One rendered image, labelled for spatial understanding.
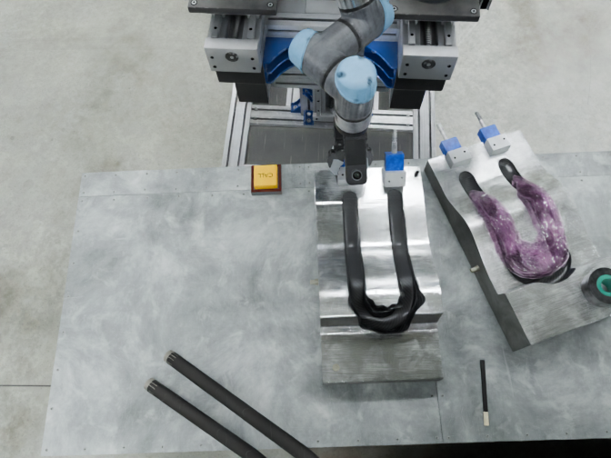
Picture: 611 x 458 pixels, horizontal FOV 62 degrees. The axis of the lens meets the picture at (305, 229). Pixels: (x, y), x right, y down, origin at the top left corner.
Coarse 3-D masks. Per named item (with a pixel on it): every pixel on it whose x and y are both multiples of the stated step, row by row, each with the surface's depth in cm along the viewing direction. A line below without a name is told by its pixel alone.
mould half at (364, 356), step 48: (336, 192) 122; (384, 192) 122; (336, 240) 119; (384, 240) 118; (336, 288) 109; (384, 288) 109; (432, 288) 108; (336, 336) 113; (384, 336) 112; (432, 336) 112
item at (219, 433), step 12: (156, 384) 113; (156, 396) 112; (168, 396) 111; (180, 408) 110; (192, 408) 109; (192, 420) 108; (204, 420) 108; (216, 432) 106; (228, 432) 106; (228, 444) 105; (240, 444) 104; (240, 456) 104
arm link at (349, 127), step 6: (336, 114) 100; (336, 120) 102; (342, 120) 100; (366, 120) 100; (342, 126) 102; (348, 126) 101; (354, 126) 100; (360, 126) 101; (366, 126) 102; (348, 132) 102; (354, 132) 102
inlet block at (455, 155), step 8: (440, 128) 131; (440, 144) 130; (448, 144) 128; (456, 144) 128; (448, 152) 126; (456, 152) 126; (464, 152) 127; (448, 160) 127; (456, 160) 125; (464, 160) 125
